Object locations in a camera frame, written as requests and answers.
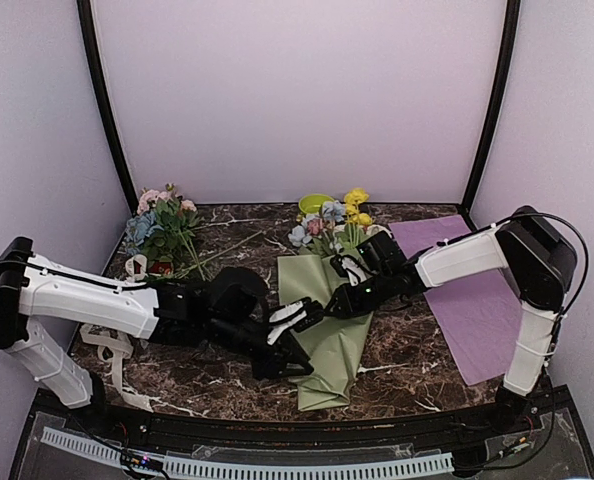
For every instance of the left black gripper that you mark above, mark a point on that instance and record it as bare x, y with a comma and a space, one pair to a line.
283, 354

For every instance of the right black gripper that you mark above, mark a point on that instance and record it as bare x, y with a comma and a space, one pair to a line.
350, 303

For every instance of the peach and green wrapping paper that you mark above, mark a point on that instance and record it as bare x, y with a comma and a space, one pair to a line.
335, 346

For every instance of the white and red flower stem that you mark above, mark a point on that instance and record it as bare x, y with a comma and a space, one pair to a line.
373, 230

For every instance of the yellow fake flower stem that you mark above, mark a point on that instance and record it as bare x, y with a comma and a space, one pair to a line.
357, 221

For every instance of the blue fake flower stem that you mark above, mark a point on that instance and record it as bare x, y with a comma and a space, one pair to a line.
322, 233

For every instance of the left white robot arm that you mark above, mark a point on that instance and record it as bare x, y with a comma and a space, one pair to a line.
32, 286

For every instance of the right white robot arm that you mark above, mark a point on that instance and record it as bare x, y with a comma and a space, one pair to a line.
539, 259

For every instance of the pink fake flower bunch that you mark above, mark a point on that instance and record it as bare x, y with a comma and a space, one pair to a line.
174, 251

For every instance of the blue fake flower on table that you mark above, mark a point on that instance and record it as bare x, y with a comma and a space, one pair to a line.
138, 229

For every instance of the purple wrapping paper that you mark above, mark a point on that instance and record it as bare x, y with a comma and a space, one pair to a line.
479, 316

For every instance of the green plastic bowl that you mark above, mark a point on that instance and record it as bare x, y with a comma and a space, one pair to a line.
311, 203

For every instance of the cream ribbon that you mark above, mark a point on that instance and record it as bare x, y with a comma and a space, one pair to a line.
113, 348

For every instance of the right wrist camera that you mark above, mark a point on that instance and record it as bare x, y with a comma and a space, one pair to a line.
348, 267

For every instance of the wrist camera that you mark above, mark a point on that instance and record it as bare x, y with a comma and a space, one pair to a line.
348, 267
299, 315

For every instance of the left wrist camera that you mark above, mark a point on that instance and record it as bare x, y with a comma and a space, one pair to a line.
299, 315

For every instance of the white slotted cable duct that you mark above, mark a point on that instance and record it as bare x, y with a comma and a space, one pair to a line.
174, 466

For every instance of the black front rail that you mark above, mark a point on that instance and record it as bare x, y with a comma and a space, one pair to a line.
463, 429

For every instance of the right black frame post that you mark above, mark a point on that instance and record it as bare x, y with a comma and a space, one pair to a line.
497, 93

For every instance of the black frame post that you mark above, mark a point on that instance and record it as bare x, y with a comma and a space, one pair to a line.
98, 81
497, 93

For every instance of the left black frame post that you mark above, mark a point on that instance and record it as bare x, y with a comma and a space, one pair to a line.
98, 81

